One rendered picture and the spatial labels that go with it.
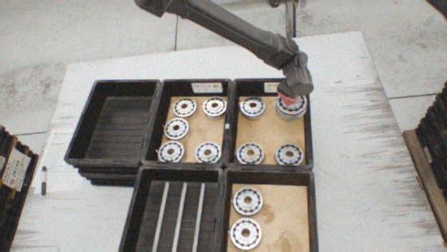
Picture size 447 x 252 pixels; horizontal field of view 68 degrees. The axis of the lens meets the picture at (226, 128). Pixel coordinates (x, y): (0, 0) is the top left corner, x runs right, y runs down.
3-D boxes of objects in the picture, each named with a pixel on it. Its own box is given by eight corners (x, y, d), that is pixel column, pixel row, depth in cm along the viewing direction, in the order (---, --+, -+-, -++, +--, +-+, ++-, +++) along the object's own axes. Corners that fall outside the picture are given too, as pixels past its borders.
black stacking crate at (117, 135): (106, 96, 153) (95, 80, 143) (168, 96, 149) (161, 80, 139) (78, 175, 132) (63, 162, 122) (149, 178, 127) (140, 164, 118)
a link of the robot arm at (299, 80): (286, 34, 88) (263, 54, 94) (294, 67, 82) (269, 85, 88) (314, 53, 95) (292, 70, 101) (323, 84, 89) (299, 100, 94)
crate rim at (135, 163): (96, 83, 145) (94, 79, 143) (163, 82, 141) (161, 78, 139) (65, 164, 124) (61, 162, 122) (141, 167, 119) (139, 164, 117)
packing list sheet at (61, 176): (49, 130, 160) (48, 129, 160) (94, 125, 159) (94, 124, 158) (29, 194, 142) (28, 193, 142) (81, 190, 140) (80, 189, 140)
